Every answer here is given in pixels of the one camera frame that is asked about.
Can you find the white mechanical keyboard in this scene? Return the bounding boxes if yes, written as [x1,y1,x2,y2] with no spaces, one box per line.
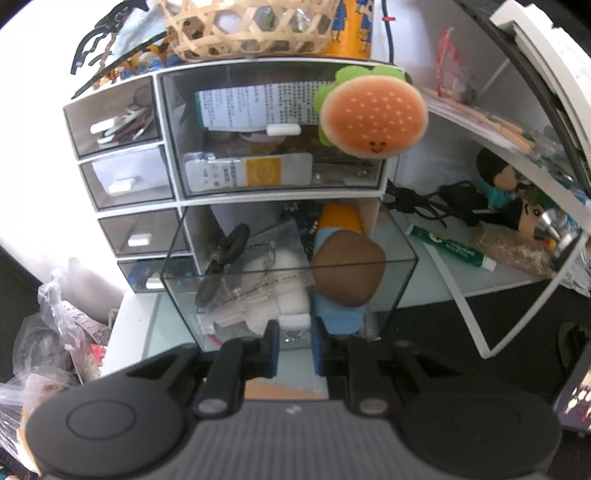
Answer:
[490,1,590,149]

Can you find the clear large bottom drawer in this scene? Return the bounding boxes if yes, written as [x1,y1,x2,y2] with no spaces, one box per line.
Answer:
[160,198,418,350]

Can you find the yellow cartoon pen cup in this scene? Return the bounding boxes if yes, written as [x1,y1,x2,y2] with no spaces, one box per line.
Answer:
[322,0,375,60]

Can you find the smartphone playing cartoon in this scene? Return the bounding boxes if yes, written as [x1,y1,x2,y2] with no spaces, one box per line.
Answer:
[553,348,590,435]

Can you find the black laptop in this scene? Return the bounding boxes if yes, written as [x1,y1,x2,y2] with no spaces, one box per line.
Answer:
[454,0,590,193]

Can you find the green white tube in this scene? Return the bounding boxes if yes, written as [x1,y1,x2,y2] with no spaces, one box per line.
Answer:
[406,224,497,271]

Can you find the black hair claw clips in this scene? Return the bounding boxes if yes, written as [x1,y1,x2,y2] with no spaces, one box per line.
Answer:
[70,1,168,100]

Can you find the black desk mat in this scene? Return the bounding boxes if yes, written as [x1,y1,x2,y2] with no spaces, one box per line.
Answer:
[378,281,590,403]

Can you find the white drawer organizer cabinet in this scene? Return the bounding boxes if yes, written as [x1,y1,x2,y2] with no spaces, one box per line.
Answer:
[64,57,390,293]

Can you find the red snack packet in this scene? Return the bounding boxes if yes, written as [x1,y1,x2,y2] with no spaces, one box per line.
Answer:
[436,27,477,105]

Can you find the black handled scissors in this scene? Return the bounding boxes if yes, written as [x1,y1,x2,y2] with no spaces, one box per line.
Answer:
[194,223,250,309]

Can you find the hamburger plush toy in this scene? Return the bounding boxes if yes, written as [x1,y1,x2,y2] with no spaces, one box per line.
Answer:
[314,65,429,160]

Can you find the white fluffy item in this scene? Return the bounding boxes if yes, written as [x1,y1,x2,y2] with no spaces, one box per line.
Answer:
[242,249,312,335]

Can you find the clear plastic bags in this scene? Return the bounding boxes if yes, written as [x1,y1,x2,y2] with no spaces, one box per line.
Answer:
[0,269,126,476]

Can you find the brown round plush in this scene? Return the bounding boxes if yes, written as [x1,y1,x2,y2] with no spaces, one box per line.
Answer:
[311,229,387,307]

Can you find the brown cardboard sheet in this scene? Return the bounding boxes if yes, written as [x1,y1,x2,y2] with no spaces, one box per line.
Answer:
[245,380,328,401]

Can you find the black charger cable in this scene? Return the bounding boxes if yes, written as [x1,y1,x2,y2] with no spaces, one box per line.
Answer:
[380,0,500,229]

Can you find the woven bamboo basket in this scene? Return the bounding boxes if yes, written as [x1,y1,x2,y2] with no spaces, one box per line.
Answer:
[159,0,339,63]

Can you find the cartoon boy figurine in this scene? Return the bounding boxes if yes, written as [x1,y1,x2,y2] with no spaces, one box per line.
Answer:
[476,148,520,210]

